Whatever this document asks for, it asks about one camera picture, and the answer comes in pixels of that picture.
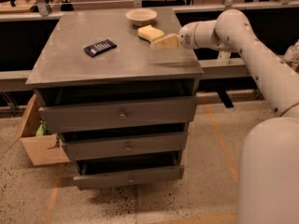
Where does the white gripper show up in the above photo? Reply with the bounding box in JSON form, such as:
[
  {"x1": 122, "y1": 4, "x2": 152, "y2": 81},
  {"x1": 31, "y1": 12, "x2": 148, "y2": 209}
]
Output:
[{"x1": 150, "y1": 22, "x2": 196, "y2": 50}]

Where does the yellow sponge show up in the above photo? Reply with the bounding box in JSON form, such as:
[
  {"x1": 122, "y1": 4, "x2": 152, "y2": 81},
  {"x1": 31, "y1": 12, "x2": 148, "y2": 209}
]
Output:
[{"x1": 137, "y1": 25, "x2": 164, "y2": 42}]

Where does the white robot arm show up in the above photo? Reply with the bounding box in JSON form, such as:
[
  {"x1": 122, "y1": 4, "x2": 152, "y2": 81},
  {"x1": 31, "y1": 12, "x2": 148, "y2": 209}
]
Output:
[{"x1": 150, "y1": 9, "x2": 299, "y2": 224}]

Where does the white ceramic bowl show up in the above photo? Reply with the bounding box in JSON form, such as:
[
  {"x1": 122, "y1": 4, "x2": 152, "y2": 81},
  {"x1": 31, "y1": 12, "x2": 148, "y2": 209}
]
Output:
[{"x1": 125, "y1": 8, "x2": 157, "y2": 27}]

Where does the clear sanitizer pump bottle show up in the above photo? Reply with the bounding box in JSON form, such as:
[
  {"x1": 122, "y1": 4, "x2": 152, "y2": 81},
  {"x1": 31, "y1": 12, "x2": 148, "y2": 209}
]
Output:
[{"x1": 217, "y1": 51, "x2": 231, "y2": 65}]

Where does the grey top drawer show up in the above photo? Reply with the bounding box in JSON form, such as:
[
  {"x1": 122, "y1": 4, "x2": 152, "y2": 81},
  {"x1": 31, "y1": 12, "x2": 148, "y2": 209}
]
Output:
[{"x1": 39, "y1": 96, "x2": 196, "y2": 133}]

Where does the grey drawer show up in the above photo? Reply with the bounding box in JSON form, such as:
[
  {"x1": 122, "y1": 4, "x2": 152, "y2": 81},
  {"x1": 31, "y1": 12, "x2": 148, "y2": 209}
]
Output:
[
  {"x1": 74, "y1": 165, "x2": 184, "y2": 189},
  {"x1": 63, "y1": 132, "x2": 188, "y2": 161},
  {"x1": 39, "y1": 96, "x2": 196, "y2": 133}
]

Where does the dark blue snack packet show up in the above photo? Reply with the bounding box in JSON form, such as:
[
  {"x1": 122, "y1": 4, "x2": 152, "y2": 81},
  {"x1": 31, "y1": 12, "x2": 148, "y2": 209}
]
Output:
[{"x1": 83, "y1": 39, "x2": 117, "y2": 58}]

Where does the grey three-drawer cabinet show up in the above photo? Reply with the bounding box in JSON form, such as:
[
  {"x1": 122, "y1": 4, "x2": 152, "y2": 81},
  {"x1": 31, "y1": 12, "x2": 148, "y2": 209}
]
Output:
[{"x1": 26, "y1": 9, "x2": 202, "y2": 176}]

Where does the grey middle drawer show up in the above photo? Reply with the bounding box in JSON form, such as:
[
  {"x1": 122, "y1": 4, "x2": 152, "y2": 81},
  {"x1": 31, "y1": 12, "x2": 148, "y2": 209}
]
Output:
[{"x1": 63, "y1": 132, "x2": 188, "y2": 161}]

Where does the green item in box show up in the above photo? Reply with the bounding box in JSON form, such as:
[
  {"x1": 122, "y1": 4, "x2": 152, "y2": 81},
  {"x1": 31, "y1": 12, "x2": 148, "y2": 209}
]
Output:
[{"x1": 36, "y1": 120, "x2": 50, "y2": 136}]

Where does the grey metal railing ledge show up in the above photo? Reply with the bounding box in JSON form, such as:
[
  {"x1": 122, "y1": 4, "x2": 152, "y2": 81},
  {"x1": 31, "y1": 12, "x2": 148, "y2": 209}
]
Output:
[{"x1": 0, "y1": 58, "x2": 249, "y2": 92}]

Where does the brown cardboard box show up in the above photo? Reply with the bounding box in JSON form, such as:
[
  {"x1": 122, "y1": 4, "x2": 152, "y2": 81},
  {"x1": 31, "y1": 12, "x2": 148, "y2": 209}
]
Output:
[{"x1": 10, "y1": 95, "x2": 70, "y2": 166}]

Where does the grey bottom drawer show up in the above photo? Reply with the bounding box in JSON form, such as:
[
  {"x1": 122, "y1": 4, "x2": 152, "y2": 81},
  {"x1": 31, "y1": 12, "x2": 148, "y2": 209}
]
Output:
[{"x1": 74, "y1": 165, "x2": 184, "y2": 189}]

